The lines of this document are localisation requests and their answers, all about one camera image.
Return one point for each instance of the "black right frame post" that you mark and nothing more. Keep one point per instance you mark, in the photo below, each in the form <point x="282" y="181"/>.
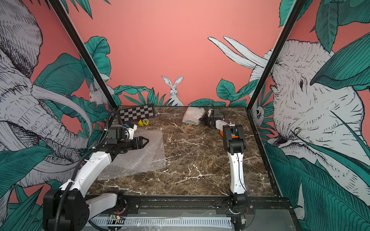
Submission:
<point x="293" y="15"/>

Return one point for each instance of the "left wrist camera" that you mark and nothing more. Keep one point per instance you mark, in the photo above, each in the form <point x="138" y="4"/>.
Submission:
<point x="131" y="128"/>

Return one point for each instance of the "pink bubble bundle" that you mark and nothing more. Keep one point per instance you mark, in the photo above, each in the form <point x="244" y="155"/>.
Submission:
<point x="151" y="157"/>

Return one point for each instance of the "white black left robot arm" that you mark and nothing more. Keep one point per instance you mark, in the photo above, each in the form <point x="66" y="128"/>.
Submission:
<point x="66" y="209"/>

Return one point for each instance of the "small yellow toy block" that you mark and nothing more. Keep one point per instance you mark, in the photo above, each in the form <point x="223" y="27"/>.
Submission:
<point x="143" y="122"/>

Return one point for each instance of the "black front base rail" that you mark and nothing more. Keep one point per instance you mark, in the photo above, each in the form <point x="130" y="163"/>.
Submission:
<point x="133" y="204"/>

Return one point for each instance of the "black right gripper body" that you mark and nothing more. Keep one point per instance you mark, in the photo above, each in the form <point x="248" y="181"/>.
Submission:
<point x="207" y="120"/>

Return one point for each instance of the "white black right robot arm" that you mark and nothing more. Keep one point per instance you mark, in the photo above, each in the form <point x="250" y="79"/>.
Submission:
<point x="234" y="144"/>

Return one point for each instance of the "white slotted cable duct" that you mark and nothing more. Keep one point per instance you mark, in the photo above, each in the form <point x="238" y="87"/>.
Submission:
<point x="208" y="222"/>

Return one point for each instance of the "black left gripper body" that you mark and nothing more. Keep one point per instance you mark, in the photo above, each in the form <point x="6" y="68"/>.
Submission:
<point x="126" y="145"/>

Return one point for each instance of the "black left frame post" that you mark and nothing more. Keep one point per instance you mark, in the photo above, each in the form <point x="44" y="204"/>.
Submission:
<point x="73" y="34"/>

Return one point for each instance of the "black frame post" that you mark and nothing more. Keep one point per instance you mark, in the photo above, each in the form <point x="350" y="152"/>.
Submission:
<point x="293" y="15"/>
<point x="73" y="34"/>

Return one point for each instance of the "bubble plate bundle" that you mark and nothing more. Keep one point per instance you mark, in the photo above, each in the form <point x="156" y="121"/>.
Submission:
<point x="193" y="115"/>

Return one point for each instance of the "black white chessboard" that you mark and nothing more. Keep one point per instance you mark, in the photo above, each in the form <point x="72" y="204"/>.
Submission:
<point x="134" y="114"/>

